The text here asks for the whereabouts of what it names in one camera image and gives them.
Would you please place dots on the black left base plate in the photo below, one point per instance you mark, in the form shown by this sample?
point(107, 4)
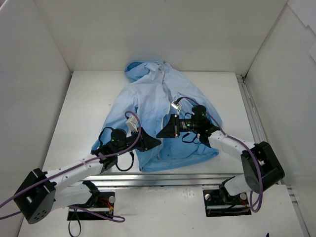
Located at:
point(102, 206)

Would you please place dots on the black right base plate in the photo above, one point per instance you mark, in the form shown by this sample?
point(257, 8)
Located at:
point(216, 206)

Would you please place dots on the aluminium rail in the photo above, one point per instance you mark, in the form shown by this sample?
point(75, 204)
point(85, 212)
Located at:
point(259, 135)
point(107, 181)

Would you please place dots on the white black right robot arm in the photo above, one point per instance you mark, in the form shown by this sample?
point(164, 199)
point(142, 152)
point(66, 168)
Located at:
point(261, 168)

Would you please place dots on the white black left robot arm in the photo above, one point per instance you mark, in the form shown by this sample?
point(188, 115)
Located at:
point(44, 191)

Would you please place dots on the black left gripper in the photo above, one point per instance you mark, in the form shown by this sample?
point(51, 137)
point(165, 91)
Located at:
point(142, 142)

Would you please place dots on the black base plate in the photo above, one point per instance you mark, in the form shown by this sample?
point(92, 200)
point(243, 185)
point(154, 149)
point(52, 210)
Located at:
point(216, 206)
point(102, 206)

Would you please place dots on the aluminium rail right side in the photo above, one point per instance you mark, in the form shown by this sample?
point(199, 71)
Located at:
point(259, 135)

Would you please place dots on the light blue zip jacket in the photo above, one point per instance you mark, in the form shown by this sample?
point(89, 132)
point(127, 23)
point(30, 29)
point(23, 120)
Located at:
point(154, 85)

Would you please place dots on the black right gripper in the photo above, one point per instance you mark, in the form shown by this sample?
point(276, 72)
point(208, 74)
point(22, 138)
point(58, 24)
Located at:
point(176, 126)

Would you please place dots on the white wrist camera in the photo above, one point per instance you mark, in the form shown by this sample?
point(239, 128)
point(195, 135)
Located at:
point(132, 123)
point(176, 105)

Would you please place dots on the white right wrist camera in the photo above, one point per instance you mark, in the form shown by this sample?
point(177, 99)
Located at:
point(176, 105)

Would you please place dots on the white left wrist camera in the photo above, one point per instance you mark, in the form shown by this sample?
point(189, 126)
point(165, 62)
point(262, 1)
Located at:
point(132, 123)

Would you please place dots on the aluminium rail front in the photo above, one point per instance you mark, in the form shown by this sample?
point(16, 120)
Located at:
point(107, 181)

